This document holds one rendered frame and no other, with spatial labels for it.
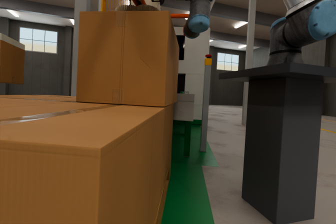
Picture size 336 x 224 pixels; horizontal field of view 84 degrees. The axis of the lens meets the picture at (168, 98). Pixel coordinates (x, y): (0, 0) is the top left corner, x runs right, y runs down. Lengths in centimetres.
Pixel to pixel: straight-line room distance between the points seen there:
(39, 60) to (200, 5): 1165
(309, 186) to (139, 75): 101
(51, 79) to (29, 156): 1176
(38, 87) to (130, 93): 1143
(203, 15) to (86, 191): 76
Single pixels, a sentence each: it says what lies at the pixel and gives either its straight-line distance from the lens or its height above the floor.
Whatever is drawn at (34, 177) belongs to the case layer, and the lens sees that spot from 26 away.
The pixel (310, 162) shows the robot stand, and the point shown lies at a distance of 122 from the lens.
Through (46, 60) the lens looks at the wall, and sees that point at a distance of 1215.
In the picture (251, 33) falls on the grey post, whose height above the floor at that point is 201.
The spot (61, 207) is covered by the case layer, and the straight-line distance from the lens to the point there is 26.
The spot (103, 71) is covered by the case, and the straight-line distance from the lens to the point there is 86.
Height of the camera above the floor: 60
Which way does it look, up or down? 1 degrees down
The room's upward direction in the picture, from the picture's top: 3 degrees clockwise
